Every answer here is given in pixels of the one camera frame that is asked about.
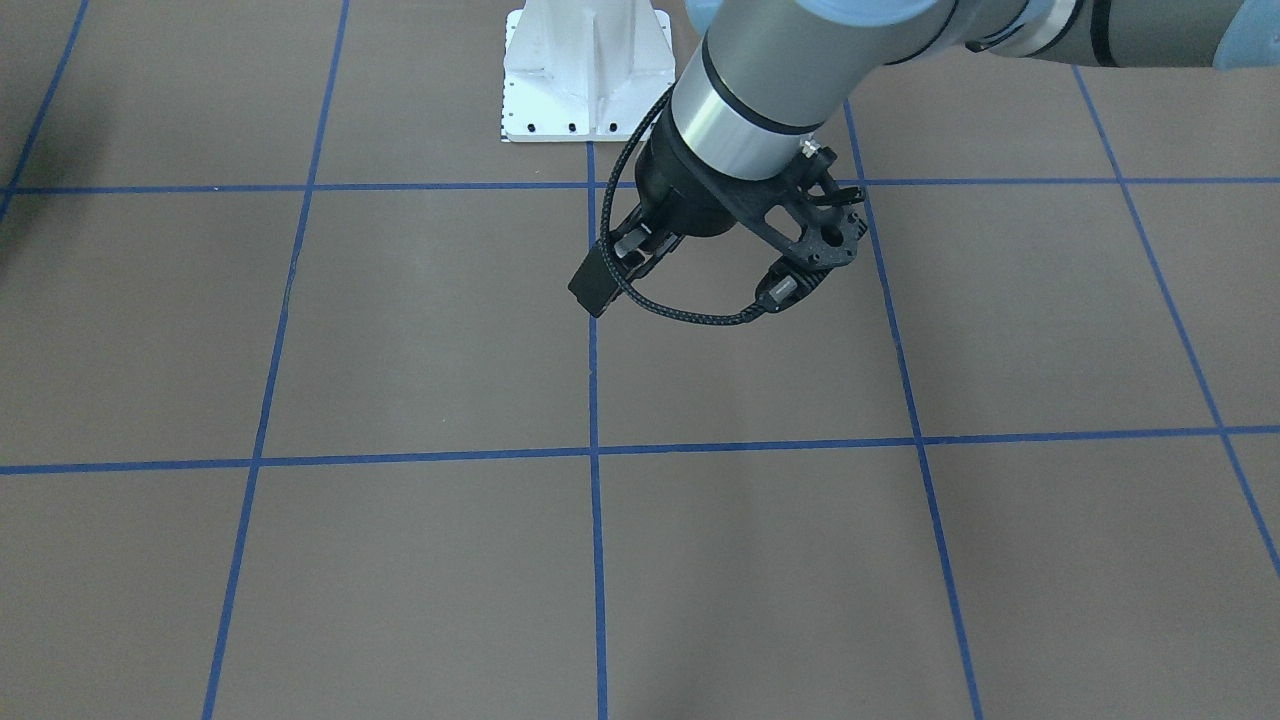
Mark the white metal base plate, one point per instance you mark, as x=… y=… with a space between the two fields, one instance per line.
x=583 y=71

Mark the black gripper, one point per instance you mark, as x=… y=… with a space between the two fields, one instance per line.
x=688 y=200

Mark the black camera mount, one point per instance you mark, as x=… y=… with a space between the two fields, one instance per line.
x=803 y=215

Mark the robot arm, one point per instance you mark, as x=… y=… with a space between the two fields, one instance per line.
x=731 y=143

